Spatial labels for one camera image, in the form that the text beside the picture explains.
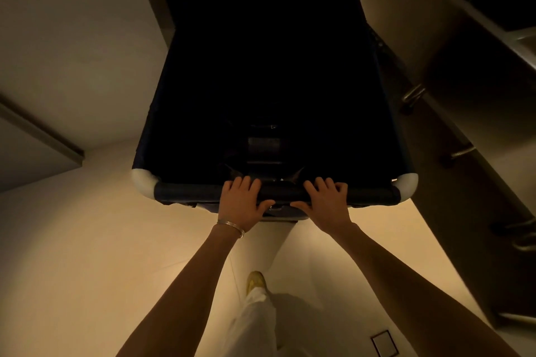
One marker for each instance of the person's right hand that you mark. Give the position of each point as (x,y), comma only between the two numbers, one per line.
(328,210)

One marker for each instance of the person's left hand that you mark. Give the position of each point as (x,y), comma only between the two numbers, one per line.
(239,207)

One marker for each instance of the person's right little finger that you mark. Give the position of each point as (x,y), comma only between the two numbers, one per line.
(342,189)

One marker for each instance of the person's right middle finger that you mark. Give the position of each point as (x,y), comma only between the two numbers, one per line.
(321,184)

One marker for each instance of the person's right thumb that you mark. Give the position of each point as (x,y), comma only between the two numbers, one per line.
(299,205)

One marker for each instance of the person's left little finger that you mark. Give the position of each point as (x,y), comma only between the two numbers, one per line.
(226,187)

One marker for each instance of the person's left thumb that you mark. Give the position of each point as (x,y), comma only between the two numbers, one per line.
(266,205)

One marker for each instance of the person's left middle finger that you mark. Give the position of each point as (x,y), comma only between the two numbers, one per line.
(245,183)

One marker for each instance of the dark navy fabric laundry cart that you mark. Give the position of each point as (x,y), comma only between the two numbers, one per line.
(268,76)

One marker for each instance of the person's left forearm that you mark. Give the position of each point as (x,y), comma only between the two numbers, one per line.
(180,298)

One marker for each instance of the person's right forearm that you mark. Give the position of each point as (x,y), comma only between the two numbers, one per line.
(402,294)

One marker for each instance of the yellow shoe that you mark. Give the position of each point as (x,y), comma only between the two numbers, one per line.
(255,280)

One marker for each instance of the person's leg in white trousers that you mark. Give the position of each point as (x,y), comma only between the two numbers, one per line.
(251,323)

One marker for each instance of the square floor socket plate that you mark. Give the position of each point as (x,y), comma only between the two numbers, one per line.
(385,344)

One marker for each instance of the wooden cabinet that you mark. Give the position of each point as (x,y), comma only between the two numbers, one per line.
(469,89)

